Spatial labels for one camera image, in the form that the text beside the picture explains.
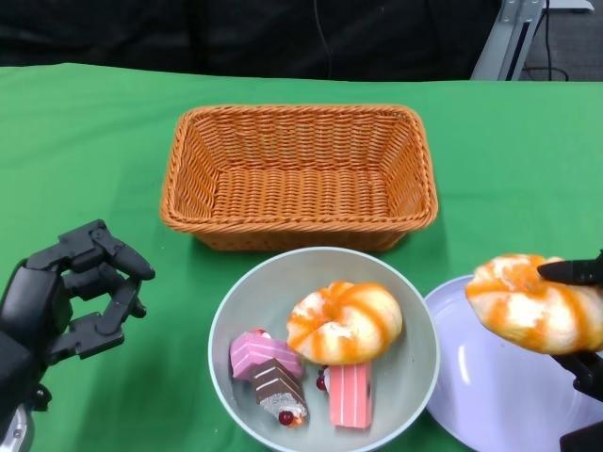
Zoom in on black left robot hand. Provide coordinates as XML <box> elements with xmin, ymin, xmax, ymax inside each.
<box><xmin>0</xmin><ymin>218</ymin><xmax>156</xmax><ymax>373</ymax></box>

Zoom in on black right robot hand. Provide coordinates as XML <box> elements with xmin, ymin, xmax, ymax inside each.
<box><xmin>536</xmin><ymin>251</ymin><xmax>603</xmax><ymax>404</ymax></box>

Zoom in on orange striped bread ring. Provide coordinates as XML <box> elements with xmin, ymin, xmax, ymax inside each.
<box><xmin>464</xmin><ymin>253</ymin><xmax>603</xmax><ymax>355</ymax></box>
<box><xmin>286</xmin><ymin>281</ymin><xmax>404</xmax><ymax>366</ymax></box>

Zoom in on grey round bowl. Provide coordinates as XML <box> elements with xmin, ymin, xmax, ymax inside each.
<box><xmin>207</xmin><ymin>247</ymin><xmax>442</xmax><ymax>451</ymax></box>

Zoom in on lavender round plate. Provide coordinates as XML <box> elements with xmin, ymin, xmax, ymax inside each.
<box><xmin>423</xmin><ymin>275</ymin><xmax>603</xmax><ymax>452</ymax></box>

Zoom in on magenta layered cake slice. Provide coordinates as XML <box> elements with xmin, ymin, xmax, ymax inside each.
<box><xmin>229</xmin><ymin>328</ymin><xmax>305</xmax><ymax>381</ymax></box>

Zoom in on chocolate cake slice with cream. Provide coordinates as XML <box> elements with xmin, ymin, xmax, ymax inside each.
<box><xmin>249</xmin><ymin>357</ymin><xmax>310</xmax><ymax>429</ymax></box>

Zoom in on salmon pink cake slice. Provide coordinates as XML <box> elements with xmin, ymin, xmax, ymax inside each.
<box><xmin>316</xmin><ymin>362</ymin><xmax>373</xmax><ymax>429</ymax></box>

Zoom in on orange wicker basket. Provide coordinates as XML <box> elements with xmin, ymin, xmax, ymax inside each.
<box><xmin>158</xmin><ymin>104</ymin><xmax>440</xmax><ymax>253</ymax></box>

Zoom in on green tablecloth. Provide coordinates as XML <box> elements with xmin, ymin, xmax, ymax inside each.
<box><xmin>0</xmin><ymin>62</ymin><xmax>603</xmax><ymax>452</ymax></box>

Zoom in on grey metal stand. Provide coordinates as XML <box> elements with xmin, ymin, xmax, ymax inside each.
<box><xmin>472</xmin><ymin>0</ymin><xmax>595</xmax><ymax>82</ymax></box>

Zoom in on black backdrop cloth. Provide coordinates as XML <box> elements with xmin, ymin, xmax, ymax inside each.
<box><xmin>0</xmin><ymin>0</ymin><xmax>503</xmax><ymax>81</ymax></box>

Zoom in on black floor cable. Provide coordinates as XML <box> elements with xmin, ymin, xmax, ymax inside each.
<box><xmin>524</xmin><ymin>0</ymin><xmax>574</xmax><ymax>82</ymax></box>

